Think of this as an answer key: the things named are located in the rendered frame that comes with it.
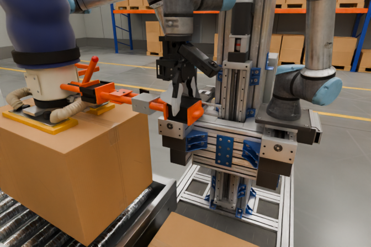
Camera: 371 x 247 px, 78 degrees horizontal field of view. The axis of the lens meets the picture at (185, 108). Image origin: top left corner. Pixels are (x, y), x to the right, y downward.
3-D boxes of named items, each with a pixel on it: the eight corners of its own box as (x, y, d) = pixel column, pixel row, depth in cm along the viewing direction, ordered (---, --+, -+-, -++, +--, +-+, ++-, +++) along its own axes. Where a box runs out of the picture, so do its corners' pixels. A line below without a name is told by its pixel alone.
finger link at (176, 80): (176, 98, 63) (182, 67, 63) (182, 99, 63) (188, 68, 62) (168, 96, 59) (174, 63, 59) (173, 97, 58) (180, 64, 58)
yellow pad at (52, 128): (2, 116, 94) (-2, 105, 92) (27, 108, 102) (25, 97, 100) (53, 135, 79) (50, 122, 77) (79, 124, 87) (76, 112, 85)
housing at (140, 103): (131, 111, 72) (130, 98, 71) (144, 104, 78) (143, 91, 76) (149, 116, 69) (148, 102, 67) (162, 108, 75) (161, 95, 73)
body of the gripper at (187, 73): (170, 75, 70) (169, 33, 65) (196, 79, 66) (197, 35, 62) (155, 81, 64) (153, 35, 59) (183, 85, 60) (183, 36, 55)
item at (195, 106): (163, 119, 66) (163, 103, 64) (176, 111, 72) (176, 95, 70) (189, 126, 62) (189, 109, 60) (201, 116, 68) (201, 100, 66)
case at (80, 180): (1, 191, 111) (-29, 114, 95) (74, 150, 143) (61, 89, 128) (86, 247, 84) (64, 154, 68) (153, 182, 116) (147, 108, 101)
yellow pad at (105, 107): (47, 101, 110) (44, 91, 108) (66, 95, 118) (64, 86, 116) (97, 116, 94) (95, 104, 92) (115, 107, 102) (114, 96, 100)
